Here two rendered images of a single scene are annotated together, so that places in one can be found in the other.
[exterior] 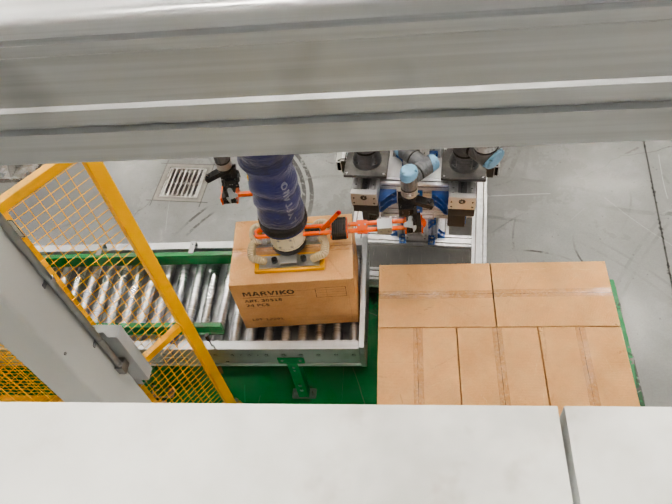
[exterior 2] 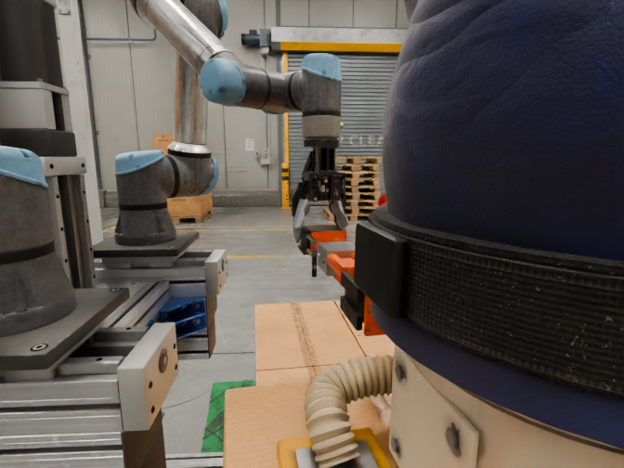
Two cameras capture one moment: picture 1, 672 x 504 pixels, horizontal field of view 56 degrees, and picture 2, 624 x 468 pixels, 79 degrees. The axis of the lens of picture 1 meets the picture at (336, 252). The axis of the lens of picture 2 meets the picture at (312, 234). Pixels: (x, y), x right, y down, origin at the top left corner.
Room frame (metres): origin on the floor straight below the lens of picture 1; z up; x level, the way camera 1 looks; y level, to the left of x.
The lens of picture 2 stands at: (2.15, 0.35, 1.25)
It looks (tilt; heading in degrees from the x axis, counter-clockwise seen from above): 11 degrees down; 250
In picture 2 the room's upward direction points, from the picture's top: straight up
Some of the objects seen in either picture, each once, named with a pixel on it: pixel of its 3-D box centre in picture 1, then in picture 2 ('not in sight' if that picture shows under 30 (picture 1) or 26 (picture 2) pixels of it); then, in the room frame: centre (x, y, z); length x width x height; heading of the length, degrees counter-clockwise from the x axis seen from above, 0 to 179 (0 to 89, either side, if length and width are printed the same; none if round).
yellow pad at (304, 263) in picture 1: (289, 260); not in sight; (1.86, 0.23, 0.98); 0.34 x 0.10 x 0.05; 82
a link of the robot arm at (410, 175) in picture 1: (409, 177); (319, 87); (1.88, -0.37, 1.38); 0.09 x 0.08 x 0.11; 120
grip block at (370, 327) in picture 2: (339, 228); (385, 296); (1.92, -0.03, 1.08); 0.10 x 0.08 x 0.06; 172
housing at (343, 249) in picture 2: (384, 226); (338, 257); (1.89, -0.25, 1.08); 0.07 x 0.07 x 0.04; 82
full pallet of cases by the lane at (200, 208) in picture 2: not in sight; (180, 177); (2.05, -8.06, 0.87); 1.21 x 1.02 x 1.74; 74
